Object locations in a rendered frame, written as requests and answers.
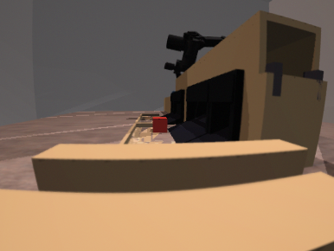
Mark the red cube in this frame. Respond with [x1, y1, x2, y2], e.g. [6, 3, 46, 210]
[153, 117, 168, 132]

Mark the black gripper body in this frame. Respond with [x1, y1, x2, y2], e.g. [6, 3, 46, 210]
[164, 52, 196, 74]

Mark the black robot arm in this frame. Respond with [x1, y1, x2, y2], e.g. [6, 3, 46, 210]
[166, 31, 225, 55]

